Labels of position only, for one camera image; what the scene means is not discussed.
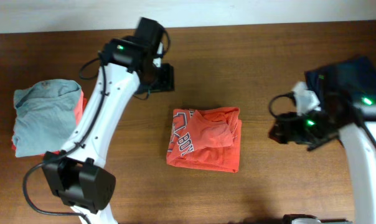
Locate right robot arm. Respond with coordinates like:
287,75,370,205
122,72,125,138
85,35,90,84
268,65,376,223

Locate navy blue garment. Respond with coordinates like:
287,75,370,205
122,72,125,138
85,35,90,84
304,56,376,108

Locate folded grey t-shirt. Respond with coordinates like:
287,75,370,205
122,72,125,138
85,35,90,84
12,78,82,158

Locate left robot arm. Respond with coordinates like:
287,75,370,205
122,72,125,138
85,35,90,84
41,17,174,223

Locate orange red t-shirt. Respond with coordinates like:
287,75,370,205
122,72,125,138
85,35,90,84
166,107,242,173

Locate left black cable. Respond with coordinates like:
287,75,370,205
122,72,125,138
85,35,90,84
22,27,172,224

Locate folded orange t-shirt underneath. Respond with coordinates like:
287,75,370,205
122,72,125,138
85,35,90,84
11,90,88,156

